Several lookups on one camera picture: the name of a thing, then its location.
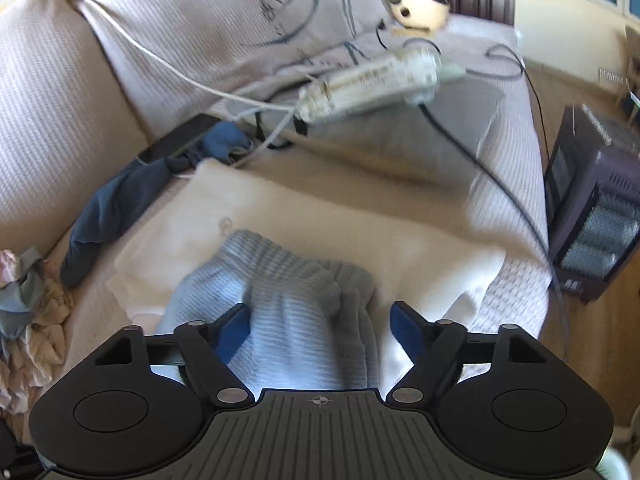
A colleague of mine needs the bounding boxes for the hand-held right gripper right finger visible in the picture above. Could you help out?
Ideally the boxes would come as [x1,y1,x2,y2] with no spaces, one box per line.
[384,301,547,408]

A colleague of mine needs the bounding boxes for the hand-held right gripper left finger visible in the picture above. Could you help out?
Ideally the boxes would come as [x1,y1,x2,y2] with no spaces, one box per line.
[94,302,257,408]

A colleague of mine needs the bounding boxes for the light blue pants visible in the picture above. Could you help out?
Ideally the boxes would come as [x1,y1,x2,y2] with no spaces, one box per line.
[155,229,383,391]

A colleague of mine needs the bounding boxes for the white t-shirt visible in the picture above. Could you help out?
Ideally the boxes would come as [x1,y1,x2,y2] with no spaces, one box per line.
[107,160,508,391]

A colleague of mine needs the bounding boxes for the pale pink garment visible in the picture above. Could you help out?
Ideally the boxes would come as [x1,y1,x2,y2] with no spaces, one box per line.
[0,247,73,413]

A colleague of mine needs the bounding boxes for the dark blue cloth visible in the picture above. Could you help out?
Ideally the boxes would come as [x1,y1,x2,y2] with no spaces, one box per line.
[60,122,252,289]

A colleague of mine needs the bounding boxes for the grey cushion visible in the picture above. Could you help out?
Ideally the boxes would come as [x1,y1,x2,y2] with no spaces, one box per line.
[222,75,506,188]

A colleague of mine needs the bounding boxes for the black smartphone teal case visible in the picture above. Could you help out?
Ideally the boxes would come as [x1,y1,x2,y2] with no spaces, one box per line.
[137,114,222,166]

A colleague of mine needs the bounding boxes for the dark purple space heater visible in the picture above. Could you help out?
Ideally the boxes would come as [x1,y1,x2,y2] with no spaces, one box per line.
[542,102,640,306]

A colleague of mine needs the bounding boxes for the white power strip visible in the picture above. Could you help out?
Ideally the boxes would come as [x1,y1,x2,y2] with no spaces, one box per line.
[295,47,442,123]

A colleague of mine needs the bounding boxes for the pale green cloth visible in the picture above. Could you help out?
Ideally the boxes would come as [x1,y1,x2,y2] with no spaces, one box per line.
[437,57,468,85]

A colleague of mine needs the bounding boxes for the white quilted sofa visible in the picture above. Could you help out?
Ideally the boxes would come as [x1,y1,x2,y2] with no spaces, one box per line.
[0,0,556,461]

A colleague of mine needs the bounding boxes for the cream plush toy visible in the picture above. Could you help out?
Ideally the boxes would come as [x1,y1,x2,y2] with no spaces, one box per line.
[390,0,451,31]

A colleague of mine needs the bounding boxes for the white printed cushion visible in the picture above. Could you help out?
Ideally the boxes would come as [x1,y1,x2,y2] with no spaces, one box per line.
[62,0,396,98]

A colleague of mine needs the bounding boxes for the black power cable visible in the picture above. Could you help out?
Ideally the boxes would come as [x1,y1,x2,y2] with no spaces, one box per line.
[375,22,571,363]

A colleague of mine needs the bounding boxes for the thick white cable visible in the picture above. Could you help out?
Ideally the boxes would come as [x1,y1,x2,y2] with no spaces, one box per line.
[72,0,303,113]

